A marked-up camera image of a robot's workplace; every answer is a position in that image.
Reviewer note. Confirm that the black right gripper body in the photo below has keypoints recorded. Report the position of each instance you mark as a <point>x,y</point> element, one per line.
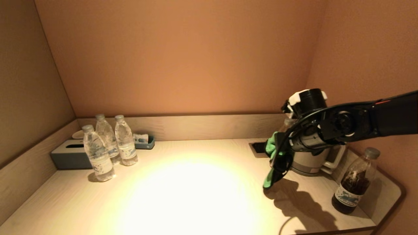
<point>307,140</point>

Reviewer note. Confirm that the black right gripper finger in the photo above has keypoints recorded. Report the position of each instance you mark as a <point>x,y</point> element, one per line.
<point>282,166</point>
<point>281,143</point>

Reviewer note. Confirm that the green microfibre cloth black edge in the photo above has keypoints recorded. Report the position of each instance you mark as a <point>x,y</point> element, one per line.
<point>270,145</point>

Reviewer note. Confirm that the red black right robot arm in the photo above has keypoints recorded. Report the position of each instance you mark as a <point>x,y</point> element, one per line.
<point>392,114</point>

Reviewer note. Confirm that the amber tea bottle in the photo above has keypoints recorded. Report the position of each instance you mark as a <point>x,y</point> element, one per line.
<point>288,124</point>

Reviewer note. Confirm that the black recessed power socket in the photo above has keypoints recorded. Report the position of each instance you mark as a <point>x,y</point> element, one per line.
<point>259,148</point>

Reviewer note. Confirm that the white electric kettle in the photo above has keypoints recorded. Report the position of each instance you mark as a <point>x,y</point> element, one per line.
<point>310,163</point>

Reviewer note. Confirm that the dark tea bottle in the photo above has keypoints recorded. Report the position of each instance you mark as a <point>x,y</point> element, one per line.
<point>354,182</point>

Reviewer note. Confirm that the small blue tray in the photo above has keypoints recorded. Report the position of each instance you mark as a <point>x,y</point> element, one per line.
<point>151,143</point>

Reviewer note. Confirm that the white sachet packet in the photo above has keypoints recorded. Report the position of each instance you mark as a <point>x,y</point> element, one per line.
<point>140,137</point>

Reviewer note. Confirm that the clear water bottle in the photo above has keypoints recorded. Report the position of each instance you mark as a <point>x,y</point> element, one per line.
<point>98,156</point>
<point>125,143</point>
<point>104,132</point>

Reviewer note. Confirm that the small white dish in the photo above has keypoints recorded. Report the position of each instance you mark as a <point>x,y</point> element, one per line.
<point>78,134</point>

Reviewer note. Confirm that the grey-blue tissue box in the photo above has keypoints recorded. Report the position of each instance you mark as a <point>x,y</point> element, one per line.
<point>68,158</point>

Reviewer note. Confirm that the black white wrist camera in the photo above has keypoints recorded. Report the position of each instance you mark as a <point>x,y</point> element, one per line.
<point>308,98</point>

